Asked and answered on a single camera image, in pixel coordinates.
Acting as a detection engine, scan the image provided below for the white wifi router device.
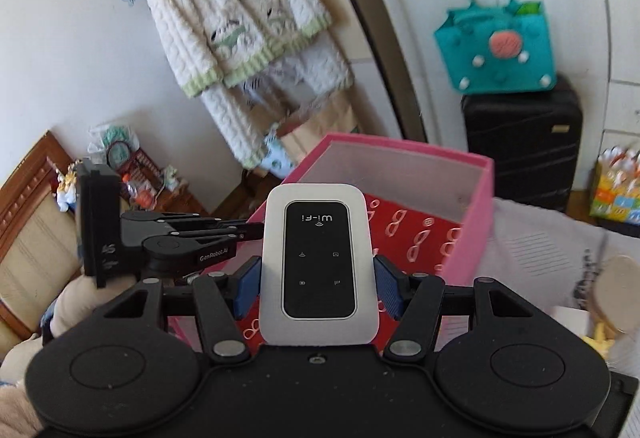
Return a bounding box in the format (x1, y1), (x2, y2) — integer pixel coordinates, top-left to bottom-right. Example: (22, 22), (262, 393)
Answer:
(258, 183), (378, 347)

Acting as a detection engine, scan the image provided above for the orange cap bottle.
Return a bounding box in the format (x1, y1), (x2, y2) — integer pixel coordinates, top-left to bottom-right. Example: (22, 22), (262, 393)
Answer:
(122, 173), (155, 210)

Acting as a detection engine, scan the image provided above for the wooden nightstand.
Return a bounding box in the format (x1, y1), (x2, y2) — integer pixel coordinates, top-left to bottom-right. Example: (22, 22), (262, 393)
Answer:
(134, 180), (208, 216)

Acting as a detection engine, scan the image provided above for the pink storage box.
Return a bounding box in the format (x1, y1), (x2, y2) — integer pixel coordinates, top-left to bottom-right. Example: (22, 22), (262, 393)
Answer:
(194, 135), (494, 362)

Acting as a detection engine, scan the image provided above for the wooden headboard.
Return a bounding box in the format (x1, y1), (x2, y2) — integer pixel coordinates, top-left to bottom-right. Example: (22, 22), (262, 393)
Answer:
(0, 132), (79, 354)

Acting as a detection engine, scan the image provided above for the white quilted blanket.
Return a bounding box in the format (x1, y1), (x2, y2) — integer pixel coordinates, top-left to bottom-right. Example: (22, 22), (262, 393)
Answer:
(474, 196), (640, 369)

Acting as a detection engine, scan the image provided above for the brown paper bag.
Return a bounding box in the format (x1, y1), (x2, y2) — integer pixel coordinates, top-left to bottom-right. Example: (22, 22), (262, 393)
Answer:
(277, 90), (360, 164)

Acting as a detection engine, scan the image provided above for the black suitcase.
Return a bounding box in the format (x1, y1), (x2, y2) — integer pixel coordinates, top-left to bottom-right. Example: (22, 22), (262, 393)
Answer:
(461, 75), (584, 211)

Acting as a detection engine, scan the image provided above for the white green knit cardigan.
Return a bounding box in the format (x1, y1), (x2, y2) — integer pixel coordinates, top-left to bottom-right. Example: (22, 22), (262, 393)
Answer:
(146, 0), (354, 169)

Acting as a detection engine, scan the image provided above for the colourful gift box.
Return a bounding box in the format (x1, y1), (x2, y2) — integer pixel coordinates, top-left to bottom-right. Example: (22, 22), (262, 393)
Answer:
(590, 145), (640, 227)

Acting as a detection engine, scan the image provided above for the teal felt handbag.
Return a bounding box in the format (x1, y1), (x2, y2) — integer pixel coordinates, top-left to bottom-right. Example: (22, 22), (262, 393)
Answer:
(434, 0), (556, 95)

